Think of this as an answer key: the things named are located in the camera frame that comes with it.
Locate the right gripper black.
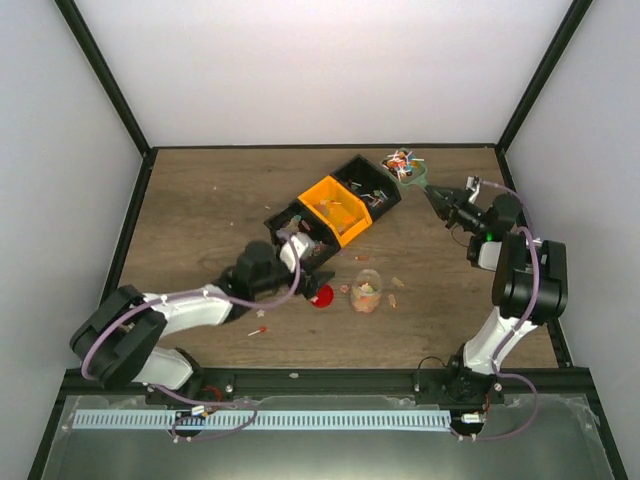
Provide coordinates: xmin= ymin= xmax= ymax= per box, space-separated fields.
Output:
xmin=425 ymin=186 xmax=488 ymax=237

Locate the green slotted plastic scoop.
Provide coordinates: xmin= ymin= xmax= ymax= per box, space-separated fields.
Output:
xmin=380 ymin=149 xmax=428 ymax=189

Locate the black bin with lollipops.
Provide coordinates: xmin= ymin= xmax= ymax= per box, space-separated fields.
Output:
xmin=331 ymin=155 xmax=401 ymax=222

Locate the black bin with popsicle candies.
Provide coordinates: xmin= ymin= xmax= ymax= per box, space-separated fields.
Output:
xmin=264 ymin=200 xmax=340 ymax=273

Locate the orange bin with gummies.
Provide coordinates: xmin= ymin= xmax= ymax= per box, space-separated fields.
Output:
xmin=297 ymin=176 xmax=373 ymax=247

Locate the clear plastic jar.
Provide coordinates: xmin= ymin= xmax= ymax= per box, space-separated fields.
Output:
xmin=350 ymin=269 xmax=382 ymax=314

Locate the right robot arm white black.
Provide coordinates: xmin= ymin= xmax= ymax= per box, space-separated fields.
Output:
xmin=424 ymin=177 xmax=569 ymax=403

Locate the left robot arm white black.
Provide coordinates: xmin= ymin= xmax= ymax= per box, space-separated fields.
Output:
xmin=69 ymin=234 xmax=335 ymax=404

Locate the red lollipop on table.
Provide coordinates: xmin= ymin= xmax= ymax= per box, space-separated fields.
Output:
xmin=247 ymin=326 xmax=268 ymax=337

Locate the red round lid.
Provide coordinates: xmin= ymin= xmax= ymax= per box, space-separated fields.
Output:
xmin=310 ymin=285 xmax=335 ymax=308

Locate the popsicle candy right of jar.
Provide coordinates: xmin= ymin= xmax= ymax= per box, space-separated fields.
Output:
xmin=391 ymin=277 xmax=405 ymax=288

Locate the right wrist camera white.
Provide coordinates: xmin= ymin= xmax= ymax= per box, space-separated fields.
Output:
xmin=465 ymin=176 xmax=483 ymax=204

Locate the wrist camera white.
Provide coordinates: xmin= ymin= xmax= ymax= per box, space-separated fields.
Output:
xmin=279 ymin=233 xmax=315 ymax=272
xmin=465 ymin=176 xmax=483 ymax=204

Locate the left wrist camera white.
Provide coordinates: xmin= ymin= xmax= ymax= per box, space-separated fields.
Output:
xmin=279 ymin=233 xmax=315 ymax=272

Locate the light blue slotted cable duct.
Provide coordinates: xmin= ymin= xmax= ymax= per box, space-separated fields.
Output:
xmin=71 ymin=409 xmax=451 ymax=432

